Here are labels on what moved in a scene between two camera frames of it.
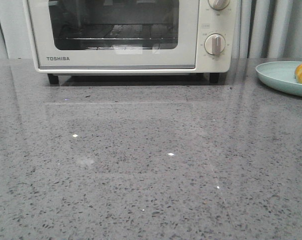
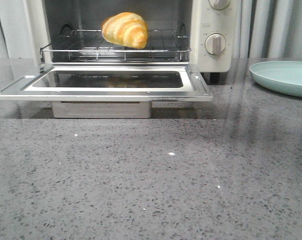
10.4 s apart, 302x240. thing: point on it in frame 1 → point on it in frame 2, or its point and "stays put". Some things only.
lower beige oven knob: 215,44 stays put
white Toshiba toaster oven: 129,37 stays put
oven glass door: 112,34 → 119,91
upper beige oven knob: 218,4 stays put
